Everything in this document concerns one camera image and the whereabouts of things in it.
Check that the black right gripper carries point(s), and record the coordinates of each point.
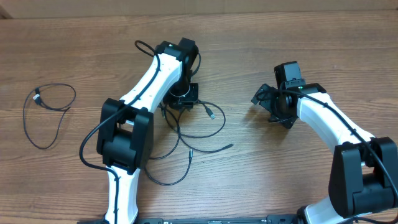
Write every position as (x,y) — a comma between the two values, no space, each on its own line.
(287,120)

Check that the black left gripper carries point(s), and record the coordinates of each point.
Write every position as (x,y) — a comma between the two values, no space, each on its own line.
(188,101)

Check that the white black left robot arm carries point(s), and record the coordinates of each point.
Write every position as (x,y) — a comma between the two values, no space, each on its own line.
(126,136)

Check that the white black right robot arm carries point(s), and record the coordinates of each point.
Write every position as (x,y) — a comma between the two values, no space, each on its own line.
(363,177)

